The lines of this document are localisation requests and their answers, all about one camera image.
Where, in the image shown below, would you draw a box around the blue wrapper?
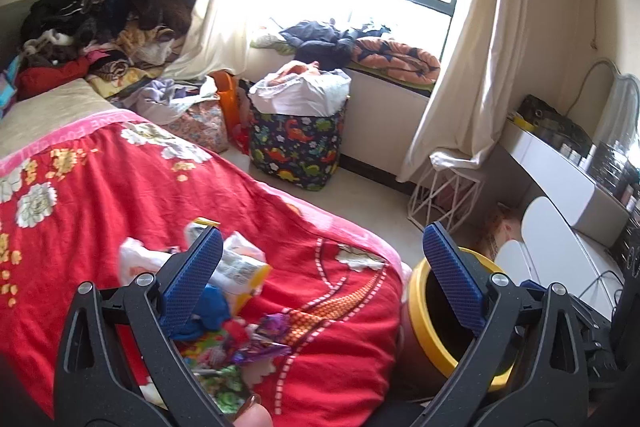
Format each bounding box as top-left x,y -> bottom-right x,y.
170,285 -> 231,341

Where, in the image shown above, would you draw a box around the white plastic bag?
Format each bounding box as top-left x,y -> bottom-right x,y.
118,237 -> 179,286

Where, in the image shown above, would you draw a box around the yellow white snack bag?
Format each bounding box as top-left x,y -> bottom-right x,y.
208,231 -> 271,315

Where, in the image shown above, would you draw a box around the green black snack wrapper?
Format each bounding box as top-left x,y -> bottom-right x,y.
177,338 -> 262,415

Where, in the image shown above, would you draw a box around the purple candy wrapper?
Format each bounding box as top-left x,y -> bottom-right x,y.
231,313 -> 291,365

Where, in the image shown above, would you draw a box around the yellow rim trash bin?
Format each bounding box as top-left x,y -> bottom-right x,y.
397,247 -> 519,400

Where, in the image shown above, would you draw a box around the left hand painted nails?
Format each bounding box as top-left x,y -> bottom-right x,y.
233,395 -> 273,427

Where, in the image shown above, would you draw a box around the red floral blanket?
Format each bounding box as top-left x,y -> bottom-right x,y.
1,114 -> 402,426

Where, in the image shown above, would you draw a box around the white dressing table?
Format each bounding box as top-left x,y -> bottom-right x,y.
499,120 -> 628,247

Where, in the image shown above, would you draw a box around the cream curtain right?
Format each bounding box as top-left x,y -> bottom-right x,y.
397,0 -> 529,182

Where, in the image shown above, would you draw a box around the dark green bag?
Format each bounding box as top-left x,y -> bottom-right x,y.
518,94 -> 592,157

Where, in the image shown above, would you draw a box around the floral fabric bag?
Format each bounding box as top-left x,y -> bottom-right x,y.
163,100 -> 229,153

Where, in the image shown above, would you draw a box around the cosmetics organizer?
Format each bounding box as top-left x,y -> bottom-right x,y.
586,142 -> 639,209

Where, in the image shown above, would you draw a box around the dinosaur print laundry basket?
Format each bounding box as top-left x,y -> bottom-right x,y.
248,102 -> 348,192

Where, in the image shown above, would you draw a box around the lavender white clothes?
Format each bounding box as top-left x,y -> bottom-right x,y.
122,78 -> 219,126

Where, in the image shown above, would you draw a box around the orange patterned quilt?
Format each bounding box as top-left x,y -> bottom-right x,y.
352,37 -> 440,87

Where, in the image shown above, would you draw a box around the orange plastic item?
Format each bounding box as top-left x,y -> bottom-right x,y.
209,70 -> 240,139

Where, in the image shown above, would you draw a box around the vanity mirror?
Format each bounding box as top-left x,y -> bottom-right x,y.
564,57 -> 639,157

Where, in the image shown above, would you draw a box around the beige bed sheet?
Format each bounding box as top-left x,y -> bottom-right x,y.
0,79 -> 116,158

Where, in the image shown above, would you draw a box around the white clothes in basket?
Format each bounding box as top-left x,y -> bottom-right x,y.
248,61 -> 352,117

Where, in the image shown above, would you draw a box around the dark blue clothes on sill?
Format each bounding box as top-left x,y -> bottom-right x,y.
279,20 -> 390,70

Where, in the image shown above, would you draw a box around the pile of dark clothes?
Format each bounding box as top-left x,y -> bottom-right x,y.
13,0 -> 198,101

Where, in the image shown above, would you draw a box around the white wire side table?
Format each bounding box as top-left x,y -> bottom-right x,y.
408,150 -> 485,234

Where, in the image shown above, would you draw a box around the black cable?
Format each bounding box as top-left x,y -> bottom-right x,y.
574,267 -> 626,303

